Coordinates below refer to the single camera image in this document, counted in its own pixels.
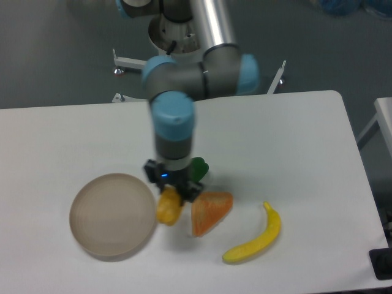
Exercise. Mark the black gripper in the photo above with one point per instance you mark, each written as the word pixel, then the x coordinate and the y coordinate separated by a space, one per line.
pixel 159 175

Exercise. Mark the yellow toy bell pepper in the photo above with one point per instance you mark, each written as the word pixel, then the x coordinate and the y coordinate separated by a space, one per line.
pixel 169 207

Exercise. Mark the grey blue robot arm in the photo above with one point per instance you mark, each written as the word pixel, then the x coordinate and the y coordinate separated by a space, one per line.
pixel 173 112

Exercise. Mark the green toy bell pepper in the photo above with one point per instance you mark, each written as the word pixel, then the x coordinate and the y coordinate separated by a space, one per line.
pixel 198 169

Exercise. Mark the beige round plate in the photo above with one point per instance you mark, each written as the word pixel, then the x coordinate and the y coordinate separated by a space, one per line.
pixel 113 216

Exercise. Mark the orange triangular toy sandwich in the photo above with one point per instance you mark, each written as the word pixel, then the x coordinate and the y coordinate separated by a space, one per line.
pixel 208 210

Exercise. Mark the yellow toy banana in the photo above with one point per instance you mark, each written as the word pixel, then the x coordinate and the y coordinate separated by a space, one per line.
pixel 250 249

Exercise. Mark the black device at edge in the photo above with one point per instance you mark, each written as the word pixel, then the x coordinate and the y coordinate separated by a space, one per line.
pixel 381 263

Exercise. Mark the white side table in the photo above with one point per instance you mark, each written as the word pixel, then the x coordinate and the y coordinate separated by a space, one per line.
pixel 381 121

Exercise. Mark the blue bag in background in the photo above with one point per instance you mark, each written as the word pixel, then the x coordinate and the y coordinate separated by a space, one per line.
pixel 380 9

